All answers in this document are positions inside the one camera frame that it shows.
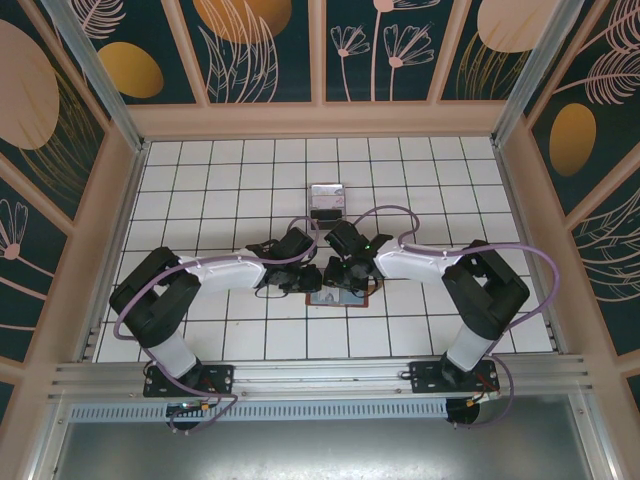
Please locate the aluminium side rail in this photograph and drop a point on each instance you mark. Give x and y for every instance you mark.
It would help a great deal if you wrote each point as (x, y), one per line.
(91, 345)

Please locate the grey metal sheet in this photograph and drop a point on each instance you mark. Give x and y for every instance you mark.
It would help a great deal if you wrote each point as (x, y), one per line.
(320, 450)

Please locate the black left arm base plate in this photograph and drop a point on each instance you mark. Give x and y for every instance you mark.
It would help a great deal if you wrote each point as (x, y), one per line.
(215, 380)

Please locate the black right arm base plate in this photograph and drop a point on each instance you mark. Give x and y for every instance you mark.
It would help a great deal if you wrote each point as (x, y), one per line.
(425, 377)

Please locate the aluminium front rail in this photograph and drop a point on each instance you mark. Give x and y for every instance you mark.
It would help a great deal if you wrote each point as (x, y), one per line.
(320, 375)

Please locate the brown leather card holder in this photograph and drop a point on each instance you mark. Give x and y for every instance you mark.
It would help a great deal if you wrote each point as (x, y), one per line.
(357, 299)

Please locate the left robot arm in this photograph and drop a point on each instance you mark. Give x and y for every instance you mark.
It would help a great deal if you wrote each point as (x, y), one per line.
(160, 300)

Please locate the pale pink card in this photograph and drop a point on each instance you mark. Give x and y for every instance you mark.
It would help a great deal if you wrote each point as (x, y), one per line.
(327, 202)

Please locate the aluminium corner post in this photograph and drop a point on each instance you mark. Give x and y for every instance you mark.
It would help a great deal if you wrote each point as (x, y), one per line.
(535, 75)
(100, 85)

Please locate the grey blue printed card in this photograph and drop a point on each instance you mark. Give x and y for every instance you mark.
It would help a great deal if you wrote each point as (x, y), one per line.
(331, 296)

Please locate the white CHLITINA card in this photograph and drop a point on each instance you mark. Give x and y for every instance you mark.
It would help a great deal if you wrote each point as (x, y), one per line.
(327, 190)

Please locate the black VIP card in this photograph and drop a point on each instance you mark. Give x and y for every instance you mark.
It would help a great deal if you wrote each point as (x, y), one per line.
(326, 214)

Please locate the small circuit board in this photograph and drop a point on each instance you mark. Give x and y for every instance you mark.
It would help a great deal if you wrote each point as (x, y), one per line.
(187, 407)

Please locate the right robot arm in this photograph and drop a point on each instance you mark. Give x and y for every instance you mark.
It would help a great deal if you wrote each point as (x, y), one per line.
(485, 295)

